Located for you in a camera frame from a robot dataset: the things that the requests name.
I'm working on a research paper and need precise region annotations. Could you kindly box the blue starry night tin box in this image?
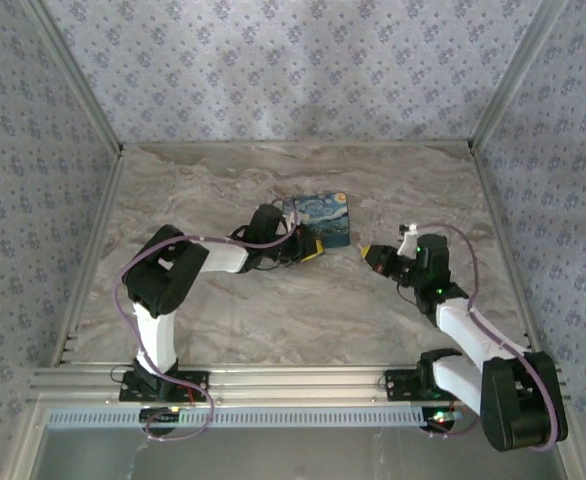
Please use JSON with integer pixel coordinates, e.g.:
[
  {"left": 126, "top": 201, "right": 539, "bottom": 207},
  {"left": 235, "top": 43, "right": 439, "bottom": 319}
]
[{"left": 282, "top": 190, "right": 350, "bottom": 249}]

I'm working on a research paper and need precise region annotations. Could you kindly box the small circuit board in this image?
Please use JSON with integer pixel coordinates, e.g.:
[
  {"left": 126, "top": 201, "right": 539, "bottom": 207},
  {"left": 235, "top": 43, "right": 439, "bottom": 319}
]
[
  {"left": 425, "top": 408, "right": 462, "bottom": 431},
  {"left": 140, "top": 407, "right": 182, "bottom": 426}
]

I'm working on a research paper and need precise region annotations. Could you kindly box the shiny metal sheet panel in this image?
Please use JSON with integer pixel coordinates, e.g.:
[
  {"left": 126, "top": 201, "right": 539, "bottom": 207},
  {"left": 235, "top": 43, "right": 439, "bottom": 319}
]
[{"left": 37, "top": 427, "right": 567, "bottom": 480}]

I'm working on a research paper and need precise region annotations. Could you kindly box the aluminium table side rail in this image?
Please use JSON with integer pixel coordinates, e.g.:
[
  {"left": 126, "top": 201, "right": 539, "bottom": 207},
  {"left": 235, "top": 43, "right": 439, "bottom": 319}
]
[
  {"left": 467, "top": 142, "right": 573, "bottom": 401},
  {"left": 50, "top": 149, "right": 127, "bottom": 369}
]

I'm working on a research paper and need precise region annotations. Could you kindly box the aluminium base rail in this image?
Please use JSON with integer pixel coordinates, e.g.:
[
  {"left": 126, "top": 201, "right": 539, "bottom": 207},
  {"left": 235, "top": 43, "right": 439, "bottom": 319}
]
[{"left": 28, "top": 366, "right": 479, "bottom": 404}]

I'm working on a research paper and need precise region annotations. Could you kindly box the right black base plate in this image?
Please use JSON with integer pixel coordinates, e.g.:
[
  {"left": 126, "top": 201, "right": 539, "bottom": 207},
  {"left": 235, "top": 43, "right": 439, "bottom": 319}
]
[{"left": 385, "top": 369, "right": 454, "bottom": 403}]

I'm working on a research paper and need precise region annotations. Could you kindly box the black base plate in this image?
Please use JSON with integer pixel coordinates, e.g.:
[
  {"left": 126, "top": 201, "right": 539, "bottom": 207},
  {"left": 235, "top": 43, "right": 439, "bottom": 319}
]
[
  {"left": 119, "top": 370, "right": 210, "bottom": 403},
  {"left": 385, "top": 369, "right": 454, "bottom": 403}
]

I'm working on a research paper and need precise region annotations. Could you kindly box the grey slotted cable duct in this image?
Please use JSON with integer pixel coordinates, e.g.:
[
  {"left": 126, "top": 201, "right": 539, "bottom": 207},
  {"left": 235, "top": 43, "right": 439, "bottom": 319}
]
[{"left": 47, "top": 407, "right": 437, "bottom": 430}]

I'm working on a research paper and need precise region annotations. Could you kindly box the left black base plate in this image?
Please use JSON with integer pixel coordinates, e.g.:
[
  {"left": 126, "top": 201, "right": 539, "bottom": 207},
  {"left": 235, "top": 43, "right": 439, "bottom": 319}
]
[{"left": 119, "top": 370, "right": 210, "bottom": 403}]

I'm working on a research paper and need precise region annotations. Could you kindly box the aluminium frame post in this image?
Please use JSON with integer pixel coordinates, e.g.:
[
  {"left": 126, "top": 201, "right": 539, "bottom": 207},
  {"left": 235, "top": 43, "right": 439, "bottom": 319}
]
[
  {"left": 20, "top": 0, "right": 125, "bottom": 154},
  {"left": 470, "top": 0, "right": 570, "bottom": 151}
]

